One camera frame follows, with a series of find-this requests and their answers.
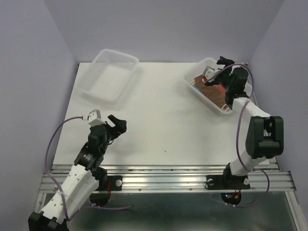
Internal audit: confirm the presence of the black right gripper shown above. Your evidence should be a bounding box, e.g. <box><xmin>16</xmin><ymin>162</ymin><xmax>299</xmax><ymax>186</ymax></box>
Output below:
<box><xmin>205</xmin><ymin>55</ymin><xmax>233</xmax><ymax>91</ymax></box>

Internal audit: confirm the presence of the brown orange bear towel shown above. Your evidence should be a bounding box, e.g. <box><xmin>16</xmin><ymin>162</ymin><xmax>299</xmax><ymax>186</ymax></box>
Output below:
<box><xmin>193</xmin><ymin>75</ymin><xmax>229</xmax><ymax>111</ymax></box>

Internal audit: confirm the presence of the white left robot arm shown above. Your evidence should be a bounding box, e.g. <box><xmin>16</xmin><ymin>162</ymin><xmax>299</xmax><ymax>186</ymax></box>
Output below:
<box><xmin>28</xmin><ymin>110</ymin><xmax>127</xmax><ymax>231</ymax></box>

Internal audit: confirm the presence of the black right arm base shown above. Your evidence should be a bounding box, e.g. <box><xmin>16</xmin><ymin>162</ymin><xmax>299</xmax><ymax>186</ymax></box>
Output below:
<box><xmin>205</xmin><ymin>166</ymin><xmax>251</xmax><ymax>206</ymax></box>

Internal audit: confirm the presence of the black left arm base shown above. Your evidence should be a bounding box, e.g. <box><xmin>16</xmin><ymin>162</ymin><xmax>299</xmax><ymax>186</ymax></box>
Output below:
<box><xmin>90</xmin><ymin>167</ymin><xmax>123</xmax><ymax>206</ymax></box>

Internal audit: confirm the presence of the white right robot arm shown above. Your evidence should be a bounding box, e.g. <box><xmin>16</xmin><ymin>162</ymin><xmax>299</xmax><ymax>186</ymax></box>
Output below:
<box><xmin>205</xmin><ymin>56</ymin><xmax>284</xmax><ymax>190</ymax></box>

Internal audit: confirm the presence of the white basket holding towels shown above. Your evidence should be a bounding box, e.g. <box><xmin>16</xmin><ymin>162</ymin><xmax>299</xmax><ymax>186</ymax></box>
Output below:
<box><xmin>76</xmin><ymin>49</ymin><xmax>139</xmax><ymax>103</ymax></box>

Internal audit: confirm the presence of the empty white plastic basket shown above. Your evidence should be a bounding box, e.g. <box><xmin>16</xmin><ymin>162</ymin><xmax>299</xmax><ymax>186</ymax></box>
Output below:
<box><xmin>184</xmin><ymin>57</ymin><xmax>253</xmax><ymax>117</ymax></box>

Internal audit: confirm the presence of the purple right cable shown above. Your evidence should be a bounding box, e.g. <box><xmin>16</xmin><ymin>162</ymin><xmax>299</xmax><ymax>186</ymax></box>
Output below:
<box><xmin>206</xmin><ymin>63</ymin><xmax>270</xmax><ymax>208</ymax></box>

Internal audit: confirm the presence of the purple cable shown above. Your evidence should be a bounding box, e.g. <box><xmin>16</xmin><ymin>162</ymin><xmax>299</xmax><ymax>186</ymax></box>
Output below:
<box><xmin>206</xmin><ymin>63</ymin><xmax>270</xmax><ymax>208</ymax></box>
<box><xmin>44</xmin><ymin>115</ymin><xmax>132</xmax><ymax>221</ymax></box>

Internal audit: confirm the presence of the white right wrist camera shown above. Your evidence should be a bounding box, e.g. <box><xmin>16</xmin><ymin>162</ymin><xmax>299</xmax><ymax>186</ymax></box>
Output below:
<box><xmin>202</xmin><ymin>66</ymin><xmax>218</xmax><ymax>81</ymax></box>

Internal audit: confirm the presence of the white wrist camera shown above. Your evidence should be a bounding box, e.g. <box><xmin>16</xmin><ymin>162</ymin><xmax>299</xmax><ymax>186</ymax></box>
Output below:
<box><xmin>202</xmin><ymin>66</ymin><xmax>218</xmax><ymax>81</ymax></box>
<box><xmin>82</xmin><ymin>109</ymin><xmax>105</xmax><ymax>127</ymax></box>

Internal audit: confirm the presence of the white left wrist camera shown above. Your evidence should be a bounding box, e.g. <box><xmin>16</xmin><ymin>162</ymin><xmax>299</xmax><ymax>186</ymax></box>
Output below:
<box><xmin>82</xmin><ymin>109</ymin><xmax>105</xmax><ymax>127</ymax></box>

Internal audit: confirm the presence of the aluminium mounting rail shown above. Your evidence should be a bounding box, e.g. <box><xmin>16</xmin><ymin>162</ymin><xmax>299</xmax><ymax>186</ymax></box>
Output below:
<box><xmin>39</xmin><ymin>165</ymin><xmax>296</xmax><ymax>193</ymax></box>

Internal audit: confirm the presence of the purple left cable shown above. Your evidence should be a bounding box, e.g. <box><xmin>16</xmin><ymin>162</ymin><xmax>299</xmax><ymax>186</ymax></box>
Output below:
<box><xmin>44</xmin><ymin>115</ymin><xmax>132</xmax><ymax>221</ymax></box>

